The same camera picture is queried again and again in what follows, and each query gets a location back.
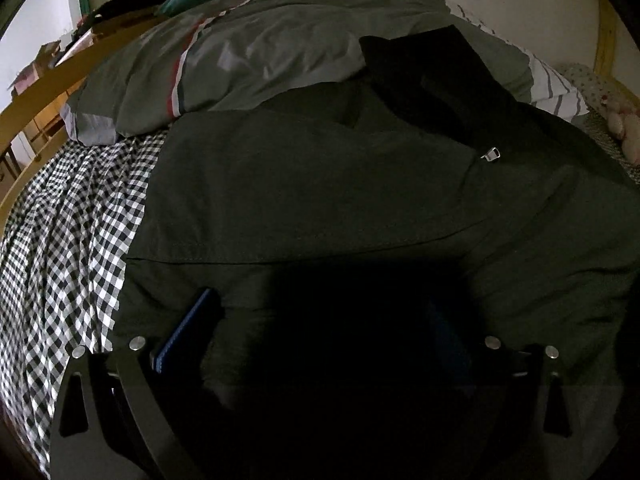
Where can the black clothes pile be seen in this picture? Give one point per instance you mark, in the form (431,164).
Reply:
(125,5)

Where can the dark green jacket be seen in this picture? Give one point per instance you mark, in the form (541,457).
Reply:
(350,200)

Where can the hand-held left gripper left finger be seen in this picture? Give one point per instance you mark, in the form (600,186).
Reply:
(192,325)

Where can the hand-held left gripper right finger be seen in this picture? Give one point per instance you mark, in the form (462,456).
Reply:
(452,345)

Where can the white grey striped pillow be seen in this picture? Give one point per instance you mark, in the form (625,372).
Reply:
(550,85)

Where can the wooden bed frame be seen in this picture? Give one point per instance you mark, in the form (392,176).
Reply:
(55,85)

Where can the pink plush toy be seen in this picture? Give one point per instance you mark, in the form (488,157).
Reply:
(625,125)

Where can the cardboard box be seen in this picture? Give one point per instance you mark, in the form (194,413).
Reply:
(42,57)

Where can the floral pillow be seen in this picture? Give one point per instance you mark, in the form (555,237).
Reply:
(582,80)

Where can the grey quilt with red stripe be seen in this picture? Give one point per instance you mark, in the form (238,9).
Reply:
(270,55)

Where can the black white checkered bed sheet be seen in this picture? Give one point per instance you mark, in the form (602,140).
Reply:
(65,240)

